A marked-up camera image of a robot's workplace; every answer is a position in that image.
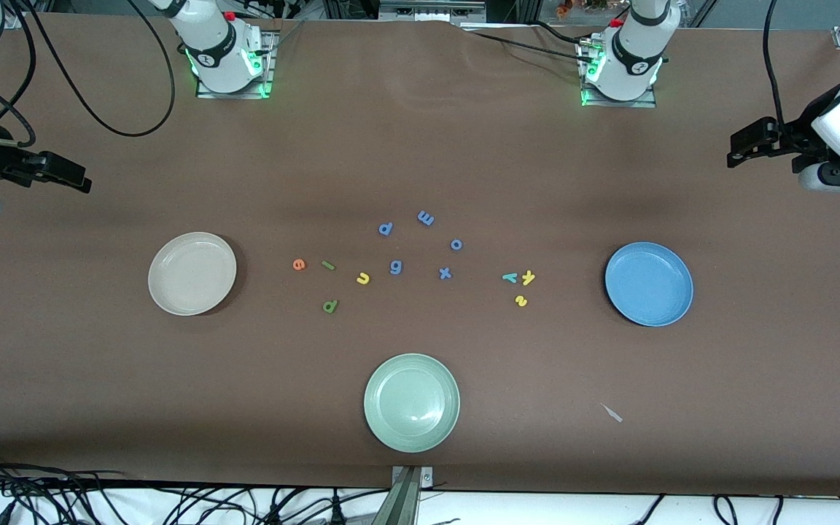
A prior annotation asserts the beige brown plate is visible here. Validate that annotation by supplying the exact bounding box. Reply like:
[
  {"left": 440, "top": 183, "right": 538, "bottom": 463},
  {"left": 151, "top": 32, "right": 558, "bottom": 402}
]
[{"left": 148, "top": 232, "right": 238, "bottom": 316}]

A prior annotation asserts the blue plate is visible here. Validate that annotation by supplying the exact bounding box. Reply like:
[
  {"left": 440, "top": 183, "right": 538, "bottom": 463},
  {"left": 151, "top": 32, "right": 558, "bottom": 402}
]
[{"left": 604, "top": 242, "right": 694, "bottom": 327}]

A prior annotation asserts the brown table cover sheet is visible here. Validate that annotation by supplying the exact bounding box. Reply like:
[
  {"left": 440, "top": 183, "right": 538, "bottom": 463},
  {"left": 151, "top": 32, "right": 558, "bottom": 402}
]
[{"left": 0, "top": 11, "right": 840, "bottom": 497}]

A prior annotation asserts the silver equipment box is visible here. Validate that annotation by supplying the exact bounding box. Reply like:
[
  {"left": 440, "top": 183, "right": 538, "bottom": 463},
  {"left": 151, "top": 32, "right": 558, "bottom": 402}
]
[{"left": 378, "top": 0, "right": 487, "bottom": 21}]

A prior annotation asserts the pale green plate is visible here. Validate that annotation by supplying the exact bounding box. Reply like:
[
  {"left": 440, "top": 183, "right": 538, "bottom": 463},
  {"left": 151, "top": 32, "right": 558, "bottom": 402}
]
[{"left": 363, "top": 353, "right": 461, "bottom": 454}]

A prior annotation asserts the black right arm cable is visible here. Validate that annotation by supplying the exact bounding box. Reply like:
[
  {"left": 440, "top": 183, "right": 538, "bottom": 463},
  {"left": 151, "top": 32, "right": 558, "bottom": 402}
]
[{"left": 0, "top": 0, "right": 176, "bottom": 148}]

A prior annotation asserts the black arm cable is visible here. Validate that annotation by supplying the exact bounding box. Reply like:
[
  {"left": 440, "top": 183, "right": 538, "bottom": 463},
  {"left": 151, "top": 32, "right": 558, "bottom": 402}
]
[
  {"left": 0, "top": 0, "right": 176, "bottom": 148},
  {"left": 762, "top": 0, "right": 789, "bottom": 125}
]

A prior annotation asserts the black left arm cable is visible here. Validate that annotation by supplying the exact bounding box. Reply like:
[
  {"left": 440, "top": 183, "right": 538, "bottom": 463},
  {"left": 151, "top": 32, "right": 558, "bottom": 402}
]
[{"left": 762, "top": 0, "right": 789, "bottom": 125}]

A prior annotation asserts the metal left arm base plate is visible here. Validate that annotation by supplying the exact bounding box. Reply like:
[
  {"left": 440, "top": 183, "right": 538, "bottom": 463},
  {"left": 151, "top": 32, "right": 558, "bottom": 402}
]
[{"left": 579, "top": 40, "right": 658, "bottom": 109}]

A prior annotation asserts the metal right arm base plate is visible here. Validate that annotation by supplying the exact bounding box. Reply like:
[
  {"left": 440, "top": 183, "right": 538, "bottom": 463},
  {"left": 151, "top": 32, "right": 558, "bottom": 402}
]
[{"left": 195, "top": 29, "right": 276, "bottom": 100}]

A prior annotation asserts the black base cable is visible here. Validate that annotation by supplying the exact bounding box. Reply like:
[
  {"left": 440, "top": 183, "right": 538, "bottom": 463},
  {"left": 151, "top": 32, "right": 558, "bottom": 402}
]
[{"left": 460, "top": 26, "right": 592, "bottom": 65}]

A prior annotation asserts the black floor cable tangle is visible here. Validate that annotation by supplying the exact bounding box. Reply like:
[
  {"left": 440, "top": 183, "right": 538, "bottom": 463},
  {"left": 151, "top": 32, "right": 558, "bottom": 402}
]
[{"left": 0, "top": 448, "right": 392, "bottom": 525}]

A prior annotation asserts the metal camera post bracket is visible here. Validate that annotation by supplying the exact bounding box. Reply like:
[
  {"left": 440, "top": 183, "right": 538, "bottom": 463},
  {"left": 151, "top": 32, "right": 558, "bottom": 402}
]
[{"left": 389, "top": 465, "right": 435, "bottom": 525}]

